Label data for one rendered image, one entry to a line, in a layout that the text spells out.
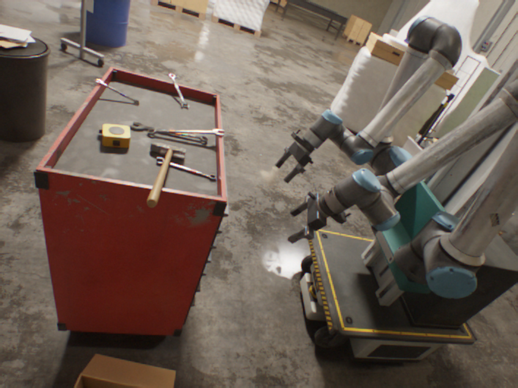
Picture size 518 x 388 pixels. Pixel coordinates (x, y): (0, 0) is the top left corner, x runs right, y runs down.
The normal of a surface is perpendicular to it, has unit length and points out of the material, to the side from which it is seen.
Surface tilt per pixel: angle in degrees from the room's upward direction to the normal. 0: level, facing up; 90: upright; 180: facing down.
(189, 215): 90
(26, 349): 0
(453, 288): 95
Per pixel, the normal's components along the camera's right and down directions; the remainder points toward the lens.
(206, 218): 0.15, 0.64
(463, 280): -0.32, 0.55
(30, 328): 0.34, -0.75
